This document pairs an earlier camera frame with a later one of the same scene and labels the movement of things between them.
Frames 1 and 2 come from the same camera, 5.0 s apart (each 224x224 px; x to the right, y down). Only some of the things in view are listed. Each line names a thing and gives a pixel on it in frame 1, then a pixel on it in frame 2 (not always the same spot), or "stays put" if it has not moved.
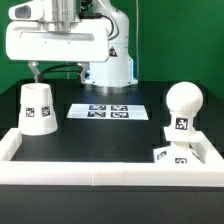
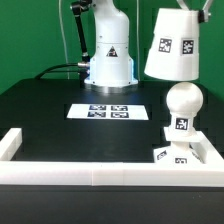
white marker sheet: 108,111 stays put
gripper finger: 82,75 → 203,14
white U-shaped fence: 126,174 stays put
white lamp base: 180,151 stays put
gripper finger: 34,66 → 182,4
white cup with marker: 36,111 → 174,50
